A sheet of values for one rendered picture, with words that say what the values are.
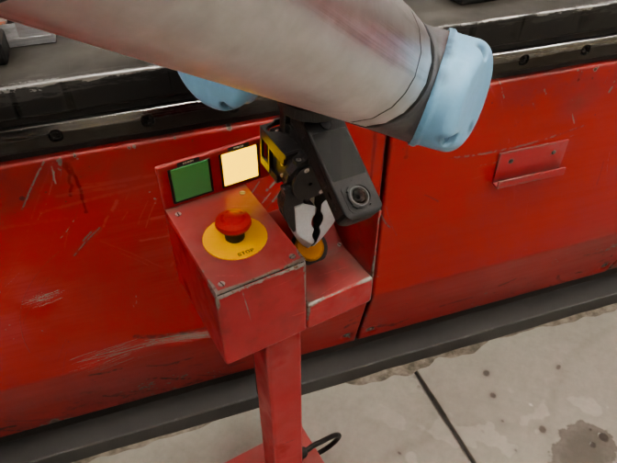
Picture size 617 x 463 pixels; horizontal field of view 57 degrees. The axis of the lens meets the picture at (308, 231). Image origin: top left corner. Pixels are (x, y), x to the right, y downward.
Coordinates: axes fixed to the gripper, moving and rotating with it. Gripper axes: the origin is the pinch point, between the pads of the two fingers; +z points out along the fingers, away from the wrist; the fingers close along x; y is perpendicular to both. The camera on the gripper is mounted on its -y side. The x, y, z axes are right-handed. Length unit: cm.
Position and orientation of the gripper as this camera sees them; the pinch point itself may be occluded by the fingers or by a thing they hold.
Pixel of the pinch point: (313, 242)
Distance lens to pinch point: 70.1
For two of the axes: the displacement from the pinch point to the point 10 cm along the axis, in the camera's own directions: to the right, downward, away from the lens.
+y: -4.9, -6.4, 5.9
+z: -0.4, 7.0, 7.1
